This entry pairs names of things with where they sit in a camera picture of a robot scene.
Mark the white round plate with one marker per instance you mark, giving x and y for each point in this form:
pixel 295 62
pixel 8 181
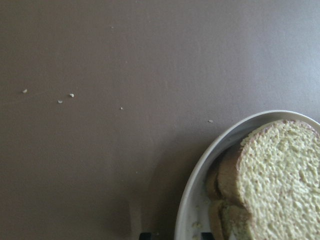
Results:
pixel 192 217

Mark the bread slice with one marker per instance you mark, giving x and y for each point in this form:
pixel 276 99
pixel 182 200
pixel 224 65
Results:
pixel 227 213
pixel 279 183

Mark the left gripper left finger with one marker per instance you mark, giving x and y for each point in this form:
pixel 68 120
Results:
pixel 145 236

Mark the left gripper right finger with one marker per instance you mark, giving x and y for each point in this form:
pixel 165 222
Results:
pixel 206 236

